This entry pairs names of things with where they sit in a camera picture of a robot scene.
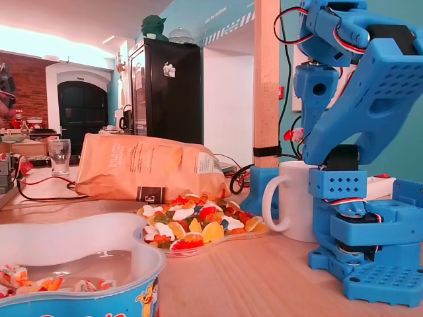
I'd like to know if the white red candy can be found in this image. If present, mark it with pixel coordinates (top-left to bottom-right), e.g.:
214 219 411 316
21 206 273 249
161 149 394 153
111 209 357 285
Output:
283 127 305 143

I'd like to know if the white ceramic mug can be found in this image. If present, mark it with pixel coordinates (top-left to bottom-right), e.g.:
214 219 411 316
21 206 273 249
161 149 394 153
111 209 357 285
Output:
262 160 320 244

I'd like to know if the white power strip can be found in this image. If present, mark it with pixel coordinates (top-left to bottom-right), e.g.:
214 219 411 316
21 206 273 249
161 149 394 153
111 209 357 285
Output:
366 174 397 201

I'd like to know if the black refrigerator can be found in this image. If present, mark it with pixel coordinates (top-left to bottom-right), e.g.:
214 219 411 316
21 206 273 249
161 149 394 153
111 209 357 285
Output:
128 38 203 145

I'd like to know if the clear glass dome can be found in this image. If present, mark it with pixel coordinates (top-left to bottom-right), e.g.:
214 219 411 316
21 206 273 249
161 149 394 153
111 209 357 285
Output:
167 27 194 44

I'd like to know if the colourful gummy candy heap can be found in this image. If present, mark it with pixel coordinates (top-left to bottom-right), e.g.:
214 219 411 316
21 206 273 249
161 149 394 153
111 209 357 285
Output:
137 194 269 251

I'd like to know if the clear plastic gummy tray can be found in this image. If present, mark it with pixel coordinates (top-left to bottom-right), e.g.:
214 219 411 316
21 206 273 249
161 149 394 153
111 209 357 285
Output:
137 194 270 258

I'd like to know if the green figure head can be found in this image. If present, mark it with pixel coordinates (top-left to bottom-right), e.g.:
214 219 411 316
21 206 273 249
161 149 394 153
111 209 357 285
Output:
141 15 169 42

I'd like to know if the light wooden base board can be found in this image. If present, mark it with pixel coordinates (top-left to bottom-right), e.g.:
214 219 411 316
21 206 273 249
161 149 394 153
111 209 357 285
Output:
132 194 423 317

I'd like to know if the black coffee jug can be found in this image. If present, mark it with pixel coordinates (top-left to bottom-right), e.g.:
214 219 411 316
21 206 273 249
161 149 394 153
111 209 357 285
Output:
118 104 134 133

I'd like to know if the orange chips bag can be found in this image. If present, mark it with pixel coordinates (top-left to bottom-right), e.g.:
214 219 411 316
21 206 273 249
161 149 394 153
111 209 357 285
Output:
74 133 232 203

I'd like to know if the black arched door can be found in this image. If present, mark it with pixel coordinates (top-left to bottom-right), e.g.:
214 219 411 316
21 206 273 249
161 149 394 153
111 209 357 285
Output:
58 81 109 156

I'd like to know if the empty beer glass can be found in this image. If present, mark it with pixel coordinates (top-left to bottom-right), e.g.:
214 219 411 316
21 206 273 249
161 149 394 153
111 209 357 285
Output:
48 139 72 176

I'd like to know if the white plastic candy tub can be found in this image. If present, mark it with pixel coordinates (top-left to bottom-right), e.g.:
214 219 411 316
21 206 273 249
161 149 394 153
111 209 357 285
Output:
0 213 167 317

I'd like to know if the cardboard box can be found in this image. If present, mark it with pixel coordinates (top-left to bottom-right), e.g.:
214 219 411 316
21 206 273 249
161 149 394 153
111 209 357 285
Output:
11 137 60 158

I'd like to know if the thin black camera cable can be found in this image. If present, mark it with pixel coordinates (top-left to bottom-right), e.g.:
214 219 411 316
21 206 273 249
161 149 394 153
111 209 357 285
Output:
278 0 303 158

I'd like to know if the wooden camera post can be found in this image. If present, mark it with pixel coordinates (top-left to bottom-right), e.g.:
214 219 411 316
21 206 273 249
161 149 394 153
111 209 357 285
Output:
253 0 282 168

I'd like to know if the black strap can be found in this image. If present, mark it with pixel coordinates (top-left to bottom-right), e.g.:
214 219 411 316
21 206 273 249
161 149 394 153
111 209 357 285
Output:
253 147 282 159

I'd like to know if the red white black servo wire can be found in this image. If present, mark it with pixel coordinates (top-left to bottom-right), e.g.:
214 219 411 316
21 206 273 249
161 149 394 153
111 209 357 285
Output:
273 7 315 46

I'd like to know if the blue camera post base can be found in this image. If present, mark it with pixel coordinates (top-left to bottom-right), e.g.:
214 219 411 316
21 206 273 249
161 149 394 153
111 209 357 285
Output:
240 166 282 221

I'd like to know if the thick black cable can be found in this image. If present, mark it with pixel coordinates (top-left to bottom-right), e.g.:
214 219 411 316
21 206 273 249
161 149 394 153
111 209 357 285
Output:
229 164 255 196

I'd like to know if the orange white wall ornament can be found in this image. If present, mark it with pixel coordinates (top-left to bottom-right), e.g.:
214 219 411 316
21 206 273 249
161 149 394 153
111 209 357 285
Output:
115 54 128 75

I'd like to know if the thin red cable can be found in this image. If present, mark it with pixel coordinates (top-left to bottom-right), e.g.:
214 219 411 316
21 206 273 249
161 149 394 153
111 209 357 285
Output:
18 176 77 192

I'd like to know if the dark braided cable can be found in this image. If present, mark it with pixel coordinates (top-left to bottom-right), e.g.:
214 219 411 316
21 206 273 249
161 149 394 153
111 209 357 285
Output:
16 180 89 201

